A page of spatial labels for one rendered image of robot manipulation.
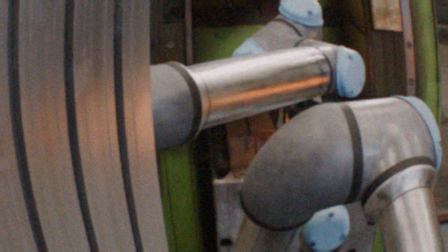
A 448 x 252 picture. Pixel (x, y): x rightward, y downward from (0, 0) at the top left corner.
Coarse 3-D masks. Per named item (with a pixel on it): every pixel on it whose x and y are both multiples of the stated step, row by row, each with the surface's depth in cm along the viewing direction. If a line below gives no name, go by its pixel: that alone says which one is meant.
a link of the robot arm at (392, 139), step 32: (352, 128) 79; (384, 128) 79; (416, 128) 80; (384, 160) 78; (416, 160) 77; (352, 192) 80; (384, 192) 77; (416, 192) 76; (384, 224) 77; (416, 224) 73
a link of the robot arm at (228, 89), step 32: (160, 64) 90; (224, 64) 95; (256, 64) 98; (288, 64) 102; (320, 64) 106; (352, 64) 109; (160, 96) 85; (192, 96) 88; (224, 96) 92; (256, 96) 97; (288, 96) 102; (352, 96) 111; (160, 128) 86; (192, 128) 89
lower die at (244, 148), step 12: (240, 120) 168; (252, 120) 165; (264, 120) 165; (228, 132) 162; (240, 132) 162; (252, 132) 159; (264, 132) 159; (228, 144) 160; (240, 144) 160; (252, 144) 160; (228, 156) 163; (240, 156) 160; (252, 156) 160
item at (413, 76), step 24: (360, 0) 168; (408, 0) 164; (432, 0) 164; (360, 24) 173; (408, 24) 167; (432, 24) 167; (360, 48) 179; (384, 48) 169; (408, 48) 169; (432, 48) 170; (384, 72) 171; (408, 72) 171; (432, 72) 172; (360, 96) 186; (384, 96) 173; (408, 96) 173; (432, 96) 174; (432, 192) 183
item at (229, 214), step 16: (336, 96) 204; (208, 128) 185; (208, 144) 190; (224, 192) 156; (224, 208) 157; (240, 208) 158; (224, 224) 159; (352, 224) 161; (352, 240) 163; (368, 240) 163
